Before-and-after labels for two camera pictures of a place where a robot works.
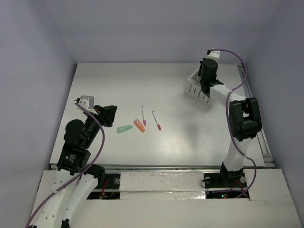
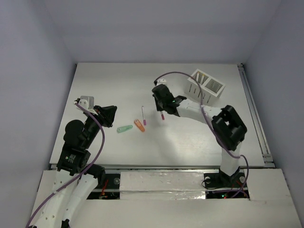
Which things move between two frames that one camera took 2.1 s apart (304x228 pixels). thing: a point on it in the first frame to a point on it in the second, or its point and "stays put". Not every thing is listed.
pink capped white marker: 158,125 to 162,115
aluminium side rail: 266,155 stays put
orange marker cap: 139,125 stays put
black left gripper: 101,115 stays put
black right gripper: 200,71 to 159,107
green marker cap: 122,128 stays put
